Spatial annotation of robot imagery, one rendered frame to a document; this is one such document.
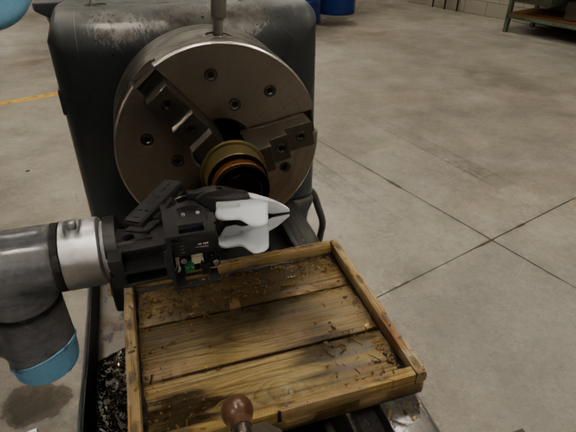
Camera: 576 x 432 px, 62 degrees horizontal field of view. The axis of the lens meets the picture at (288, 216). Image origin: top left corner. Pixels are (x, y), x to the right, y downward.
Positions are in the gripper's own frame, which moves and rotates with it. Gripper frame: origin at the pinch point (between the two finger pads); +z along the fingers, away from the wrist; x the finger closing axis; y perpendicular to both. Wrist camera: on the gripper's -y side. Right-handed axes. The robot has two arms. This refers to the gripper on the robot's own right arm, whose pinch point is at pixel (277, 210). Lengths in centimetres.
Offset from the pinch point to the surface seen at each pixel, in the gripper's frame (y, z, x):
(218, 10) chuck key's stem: -22.7, -1.7, 19.5
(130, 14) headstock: -38.0, -13.3, 17.1
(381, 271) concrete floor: -100, 78, -108
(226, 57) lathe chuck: -19.3, -1.6, 13.9
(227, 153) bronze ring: -8.6, -4.2, 4.5
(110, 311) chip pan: -49, -30, -54
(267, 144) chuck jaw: -12.2, 2.1, 3.3
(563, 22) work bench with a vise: -432, 482, -84
